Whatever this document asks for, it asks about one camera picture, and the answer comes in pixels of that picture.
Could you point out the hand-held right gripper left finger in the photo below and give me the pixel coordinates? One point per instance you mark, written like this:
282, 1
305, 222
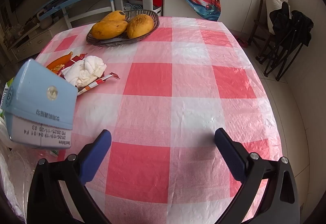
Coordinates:
96, 155

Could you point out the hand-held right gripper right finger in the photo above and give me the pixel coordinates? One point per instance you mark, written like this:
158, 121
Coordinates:
229, 155

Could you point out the red striped snack wrapper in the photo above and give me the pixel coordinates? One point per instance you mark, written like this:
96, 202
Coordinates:
101, 81

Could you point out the light blue drink carton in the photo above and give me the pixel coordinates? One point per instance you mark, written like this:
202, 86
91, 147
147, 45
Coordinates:
38, 102

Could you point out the white tissue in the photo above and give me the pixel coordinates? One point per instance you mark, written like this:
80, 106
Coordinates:
86, 68

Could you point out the red white checked tablecloth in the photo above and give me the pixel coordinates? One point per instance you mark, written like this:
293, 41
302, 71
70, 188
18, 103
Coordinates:
178, 86

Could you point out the carrots at table far side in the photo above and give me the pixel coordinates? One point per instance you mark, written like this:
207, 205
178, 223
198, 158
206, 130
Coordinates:
61, 60

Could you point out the red slippers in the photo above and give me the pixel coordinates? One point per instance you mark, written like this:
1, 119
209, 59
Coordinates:
242, 42

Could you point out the yellow mango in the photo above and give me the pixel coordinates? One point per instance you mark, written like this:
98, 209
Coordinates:
109, 29
114, 15
140, 26

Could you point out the cream TV cabinet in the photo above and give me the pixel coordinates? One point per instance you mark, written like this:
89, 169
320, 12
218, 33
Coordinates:
30, 41

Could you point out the black folding chair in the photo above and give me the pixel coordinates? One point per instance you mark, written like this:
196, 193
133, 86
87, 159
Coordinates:
293, 25

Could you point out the dark wooden chair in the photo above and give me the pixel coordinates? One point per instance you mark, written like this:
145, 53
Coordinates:
261, 5

